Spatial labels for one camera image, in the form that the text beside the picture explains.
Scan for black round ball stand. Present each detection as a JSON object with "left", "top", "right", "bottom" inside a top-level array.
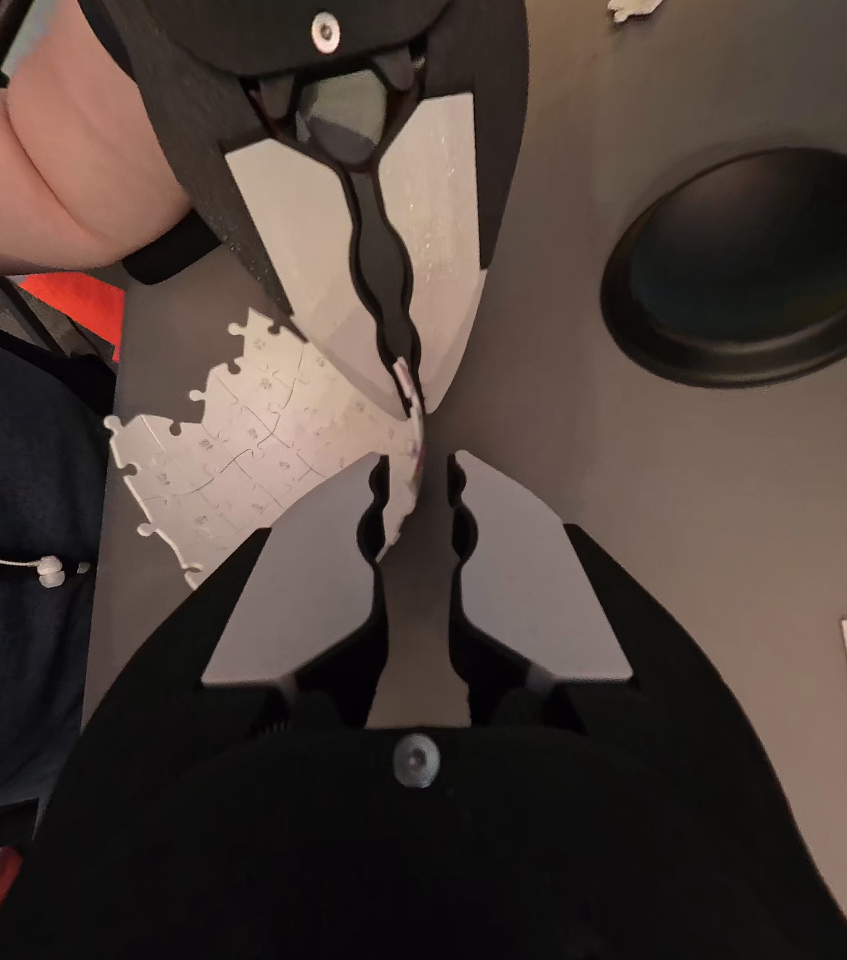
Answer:
[{"left": 599, "top": 146, "right": 847, "bottom": 390}]

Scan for black chair armrest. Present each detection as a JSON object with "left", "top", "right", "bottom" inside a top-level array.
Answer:
[{"left": 121, "top": 210, "right": 225, "bottom": 289}]

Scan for person's left forearm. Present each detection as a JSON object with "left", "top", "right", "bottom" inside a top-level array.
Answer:
[{"left": 0, "top": 8, "right": 192, "bottom": 279}]

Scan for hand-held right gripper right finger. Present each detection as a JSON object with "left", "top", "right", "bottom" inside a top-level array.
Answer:
[{"left": 448, "top": 447, "right": 636, "bottom": 688}]

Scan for white drawstring cord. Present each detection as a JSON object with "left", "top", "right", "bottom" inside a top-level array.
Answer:
[{"left": 0, "top": 549, "right": 68, "bottom": 589}]

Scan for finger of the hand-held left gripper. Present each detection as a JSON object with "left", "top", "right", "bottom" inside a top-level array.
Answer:
[
  {"left": 371, "top": 93, "right": 488, "bottom": 418},
  {"left": 223, "top": 135, "right": 413, "bottom": 418}
]

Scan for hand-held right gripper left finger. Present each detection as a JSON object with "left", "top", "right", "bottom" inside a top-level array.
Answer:
[{"left": 202, "top": 455, "right": 390, "bottom": 691}]

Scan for assembled white puzzle section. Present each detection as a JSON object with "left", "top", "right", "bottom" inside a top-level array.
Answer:
[{"left": 103, "top": 308, "right": 431, "bottom": 589}]

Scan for red object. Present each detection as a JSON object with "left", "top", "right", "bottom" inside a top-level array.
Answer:
[{"left": 11, "top": 273, "right": 128, "bottom": 361}]

